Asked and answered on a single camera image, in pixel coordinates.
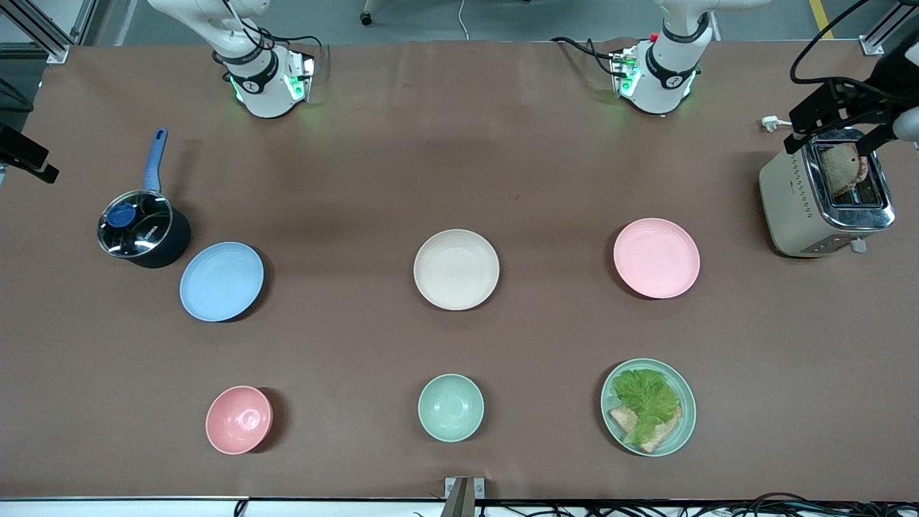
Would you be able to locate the green bowl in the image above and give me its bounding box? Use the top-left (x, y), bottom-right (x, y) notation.
top-left (418, 373), bottom-right (485, 443)

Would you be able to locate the brown bread slice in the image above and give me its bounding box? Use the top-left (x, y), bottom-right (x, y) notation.
top-left (609, 404), bottom-right (682, 454)

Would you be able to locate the toasted bread slice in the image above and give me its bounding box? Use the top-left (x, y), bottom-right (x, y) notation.
top-left (820, 142), bottom-right (869, 198)

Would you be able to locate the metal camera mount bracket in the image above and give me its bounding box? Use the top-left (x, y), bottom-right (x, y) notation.
top-left (444, 477), bottom-right (486, 517)

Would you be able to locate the brown table cover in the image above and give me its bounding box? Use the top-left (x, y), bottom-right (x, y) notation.
top-left (0, 37), bottom-right (919, 502)

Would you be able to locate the pink bowl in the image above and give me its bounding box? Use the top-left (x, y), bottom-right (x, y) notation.
top-left (205, 386), bottom-right (274, 455)

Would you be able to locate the pink plate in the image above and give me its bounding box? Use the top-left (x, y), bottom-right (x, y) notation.
top-left (612, 218), bottom-right (701, 299)

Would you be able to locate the glass lid with blue knob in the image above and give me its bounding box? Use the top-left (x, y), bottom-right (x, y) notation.
top-left (98, 190), bottom-right (174, 258)

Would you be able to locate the green lettuce leaf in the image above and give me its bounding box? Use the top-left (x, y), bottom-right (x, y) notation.
top-left (612, 368), bottom-right (681, 446)

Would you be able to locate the beige chrome toaster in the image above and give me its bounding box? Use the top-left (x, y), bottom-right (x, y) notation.
top-left (759, 127), bottom-right (897, 259)

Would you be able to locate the green plate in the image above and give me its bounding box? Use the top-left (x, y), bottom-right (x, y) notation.
top-left (600, 358), bottom-right (697, 457)

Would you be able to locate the blue plate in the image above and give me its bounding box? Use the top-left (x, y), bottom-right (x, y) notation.
top-left (179, 241), bottom-right (266, 323)

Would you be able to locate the aluminium frame profile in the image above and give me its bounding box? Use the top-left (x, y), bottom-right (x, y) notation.
top-left (858, 0), bottom-right (919, 57)
top-left (0, 0), bottom-right (73, 64)

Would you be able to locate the white plug with cord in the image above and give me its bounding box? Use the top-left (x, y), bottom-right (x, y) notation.
top-left (761, 116), bottom-right (816, 134)

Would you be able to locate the black base cable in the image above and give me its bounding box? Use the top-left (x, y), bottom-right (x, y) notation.
top-left (551, 36), bottom-right (627, 77)
top-left (215, 0), bottom-right (325, 67)

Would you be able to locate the beige plate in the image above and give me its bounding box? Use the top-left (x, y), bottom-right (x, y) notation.
top-left (414, 229), bottom-right (501, 312)

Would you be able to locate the dark pot with blue handle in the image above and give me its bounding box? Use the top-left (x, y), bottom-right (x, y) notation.
top-left (97, 128), bottom-right (192, 270)

